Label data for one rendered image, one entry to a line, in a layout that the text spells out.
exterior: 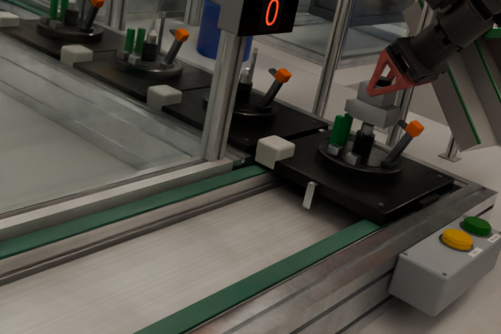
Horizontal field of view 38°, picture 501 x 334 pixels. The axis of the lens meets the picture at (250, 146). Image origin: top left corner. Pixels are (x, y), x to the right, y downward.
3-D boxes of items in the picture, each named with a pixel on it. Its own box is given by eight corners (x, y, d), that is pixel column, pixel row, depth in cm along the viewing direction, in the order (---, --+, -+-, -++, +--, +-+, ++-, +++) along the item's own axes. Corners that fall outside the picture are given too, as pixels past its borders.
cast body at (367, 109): (396, 124, 114) (407, 82, 111) (382, 129, 111) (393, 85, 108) (352, 108, 119) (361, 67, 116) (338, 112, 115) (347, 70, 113)
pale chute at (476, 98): (498, 145, 135) (518, 136, 132) (459, 153, 127) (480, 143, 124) (442, 13, 141) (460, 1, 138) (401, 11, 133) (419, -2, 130)
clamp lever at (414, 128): (397, 162, 113) (426, 127, 109) (391, 165, 112) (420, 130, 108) (381, 147, 115) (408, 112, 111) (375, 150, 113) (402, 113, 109)
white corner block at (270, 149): (291, 167, 116) (297, 144, 114) (274, 172, 112) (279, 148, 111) (268, 156, 118) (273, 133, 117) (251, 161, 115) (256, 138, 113)
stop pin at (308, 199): (313, 208, 109) (319, 184, 107) (309, 209, 108) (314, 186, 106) (306, 204, 109) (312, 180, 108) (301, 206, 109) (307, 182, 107)
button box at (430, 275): (494, 269, 107) (507, 232, 105) (433, 319, 91) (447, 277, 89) (451, 247, 111) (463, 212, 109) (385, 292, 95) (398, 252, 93)
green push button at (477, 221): (492, 236, 105) (496, 224, 104) (481, 244, 102) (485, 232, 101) (467, 225, 107) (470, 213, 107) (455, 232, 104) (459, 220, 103)
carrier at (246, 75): (326, 134, 134) (342, 69, 129) (245, 158, 115) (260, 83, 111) (229, 92, 147) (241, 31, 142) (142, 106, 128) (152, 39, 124)
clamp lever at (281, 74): (271, 107, 127) (292, 74, 123) (265, 109, 125) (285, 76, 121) (258, 94, 128) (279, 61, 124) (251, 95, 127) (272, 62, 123)
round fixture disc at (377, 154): (415, 172, 118) (418, 162, 118) (373, 191, 108) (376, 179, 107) (344, 142, 126) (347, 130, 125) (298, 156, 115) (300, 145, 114)
